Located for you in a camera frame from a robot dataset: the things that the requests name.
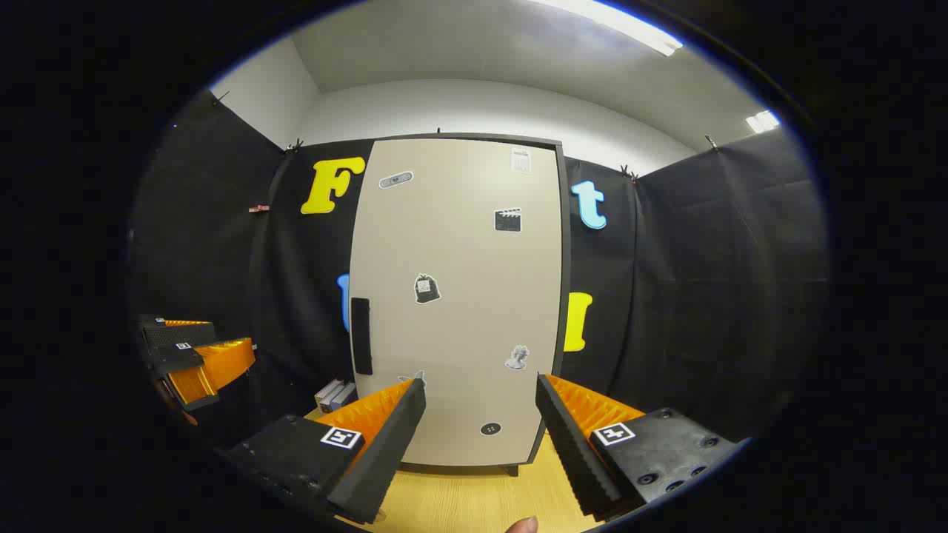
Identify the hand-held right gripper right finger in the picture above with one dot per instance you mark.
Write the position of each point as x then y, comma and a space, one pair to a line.
574, 444

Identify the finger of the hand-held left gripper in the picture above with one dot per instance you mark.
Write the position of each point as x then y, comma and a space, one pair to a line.
215, 366
178, 333

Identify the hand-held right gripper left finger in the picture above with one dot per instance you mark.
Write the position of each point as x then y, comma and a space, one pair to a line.
385, 451

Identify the beige cabinet door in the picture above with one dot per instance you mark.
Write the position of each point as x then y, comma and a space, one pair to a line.
459, 244

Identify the blue-grey book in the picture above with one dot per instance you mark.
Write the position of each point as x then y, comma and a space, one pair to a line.
344, 397

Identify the white book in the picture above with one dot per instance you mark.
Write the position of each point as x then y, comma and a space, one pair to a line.
326, 392

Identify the black backdrop cloth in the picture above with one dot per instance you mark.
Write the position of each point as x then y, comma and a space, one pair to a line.
703, 296

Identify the small ceiling light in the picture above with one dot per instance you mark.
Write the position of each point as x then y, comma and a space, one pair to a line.
763, 121

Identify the long ceiling light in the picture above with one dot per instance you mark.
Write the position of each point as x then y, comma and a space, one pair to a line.
629, 29

